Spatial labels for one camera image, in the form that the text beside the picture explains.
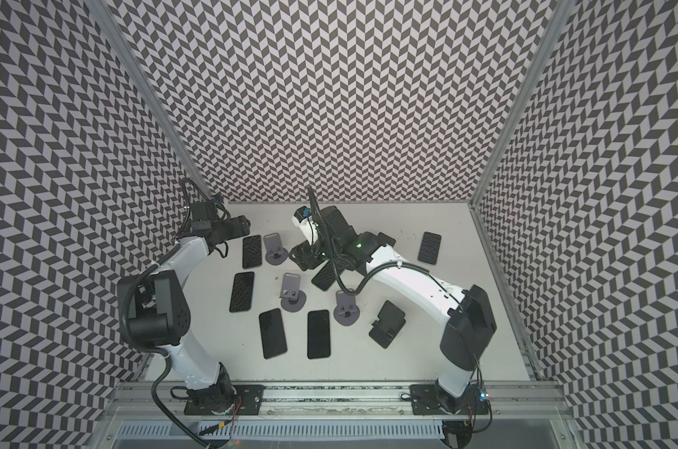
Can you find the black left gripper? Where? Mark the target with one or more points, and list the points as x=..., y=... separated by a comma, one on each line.
x=240, y=226

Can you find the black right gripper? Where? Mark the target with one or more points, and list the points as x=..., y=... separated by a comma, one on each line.
x=305, y=256

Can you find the purple-edged phone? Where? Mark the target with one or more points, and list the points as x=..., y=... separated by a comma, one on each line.
x=252, y=255

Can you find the teal-edged phone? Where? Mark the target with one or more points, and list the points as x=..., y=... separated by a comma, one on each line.
x=242, y=292
x=325, y=278

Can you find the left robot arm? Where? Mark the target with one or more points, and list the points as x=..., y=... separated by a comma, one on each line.
x=154, y=315

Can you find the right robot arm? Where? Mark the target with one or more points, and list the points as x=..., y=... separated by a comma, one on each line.
x=355, y=259

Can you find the grey round stand far-left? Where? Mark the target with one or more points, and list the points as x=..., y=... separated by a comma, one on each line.
x=276, y=253

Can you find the grey round stand near left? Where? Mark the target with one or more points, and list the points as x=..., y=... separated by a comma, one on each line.
x=292, y=298

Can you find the grey round stand centre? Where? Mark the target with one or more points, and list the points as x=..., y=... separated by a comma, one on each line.
x=346, y=311

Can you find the black flat stand back right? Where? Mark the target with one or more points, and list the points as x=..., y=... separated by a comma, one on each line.
x=385, y=240

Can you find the black flat stand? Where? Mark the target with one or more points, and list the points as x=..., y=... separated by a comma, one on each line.
x=388, y=324
x=385, y=240

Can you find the black flat stand front right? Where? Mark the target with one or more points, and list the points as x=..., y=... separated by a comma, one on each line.
x=388, y=324

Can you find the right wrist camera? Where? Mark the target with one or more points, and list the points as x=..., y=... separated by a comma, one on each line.
x=303, y=219

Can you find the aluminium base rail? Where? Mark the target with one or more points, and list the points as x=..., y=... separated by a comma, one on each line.
x=394, y=400

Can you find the aluminium corner post left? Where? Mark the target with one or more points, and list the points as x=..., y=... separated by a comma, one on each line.
x=129, y=59

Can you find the aluminium corner post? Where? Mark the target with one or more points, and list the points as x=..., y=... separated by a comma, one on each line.
x=129, y=59
x=546, y=45

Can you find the aluminium corner post right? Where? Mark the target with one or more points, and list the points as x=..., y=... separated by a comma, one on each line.
x=546, y=45

